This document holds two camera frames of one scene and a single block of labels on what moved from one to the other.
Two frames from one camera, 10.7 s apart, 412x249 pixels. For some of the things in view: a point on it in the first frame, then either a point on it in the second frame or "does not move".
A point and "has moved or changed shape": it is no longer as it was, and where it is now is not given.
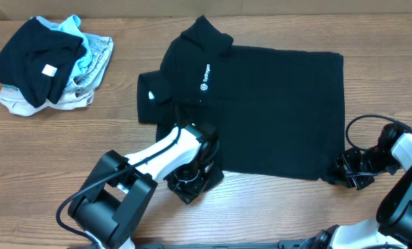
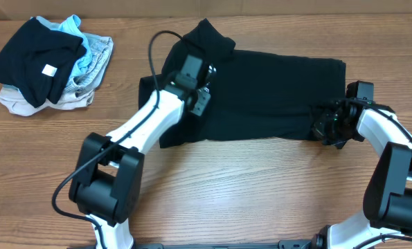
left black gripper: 190,187 to 201,102
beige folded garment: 18,104 does not move
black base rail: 283,244 does not move
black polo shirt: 275,112 has moved or changed shape
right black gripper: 346,169 to 324,128
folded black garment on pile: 37,59 does not move
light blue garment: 72,26 does not move
